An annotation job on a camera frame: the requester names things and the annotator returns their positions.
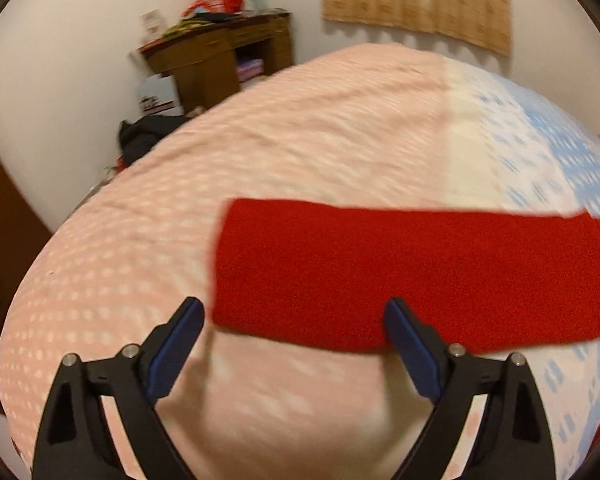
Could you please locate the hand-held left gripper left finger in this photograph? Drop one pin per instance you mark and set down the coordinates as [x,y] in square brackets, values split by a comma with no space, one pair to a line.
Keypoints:
[176,347]

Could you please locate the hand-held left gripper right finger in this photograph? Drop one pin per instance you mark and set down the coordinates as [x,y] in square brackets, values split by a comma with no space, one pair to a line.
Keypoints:
[414,352]

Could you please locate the red knitted cloth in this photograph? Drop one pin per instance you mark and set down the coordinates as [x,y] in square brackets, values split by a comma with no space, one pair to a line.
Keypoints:
[405,260]

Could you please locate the brown wooden door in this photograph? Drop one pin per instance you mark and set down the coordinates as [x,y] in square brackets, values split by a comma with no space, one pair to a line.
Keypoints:
[5,240]

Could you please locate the dark cloth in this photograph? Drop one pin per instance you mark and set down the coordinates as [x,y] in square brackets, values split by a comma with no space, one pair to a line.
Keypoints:
[142,135]

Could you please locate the pink and blue printed blanket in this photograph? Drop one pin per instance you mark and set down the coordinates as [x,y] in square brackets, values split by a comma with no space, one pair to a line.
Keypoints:
[280,135]

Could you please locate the white cardboard box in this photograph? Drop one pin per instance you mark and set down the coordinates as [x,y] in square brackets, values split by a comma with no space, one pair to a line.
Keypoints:
[157,95]

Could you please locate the pink folded cloth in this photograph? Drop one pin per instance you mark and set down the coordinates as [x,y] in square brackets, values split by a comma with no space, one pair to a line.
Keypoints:
[250,69]

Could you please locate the brown wooden desk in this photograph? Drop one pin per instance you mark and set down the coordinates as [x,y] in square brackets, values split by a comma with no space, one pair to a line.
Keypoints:
[205,60]

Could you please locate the red plastic bag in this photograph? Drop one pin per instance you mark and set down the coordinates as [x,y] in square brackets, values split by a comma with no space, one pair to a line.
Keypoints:
[215,0]

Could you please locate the white wall paper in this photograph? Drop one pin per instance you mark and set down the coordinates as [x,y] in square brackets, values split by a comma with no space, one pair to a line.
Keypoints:
[152,22]

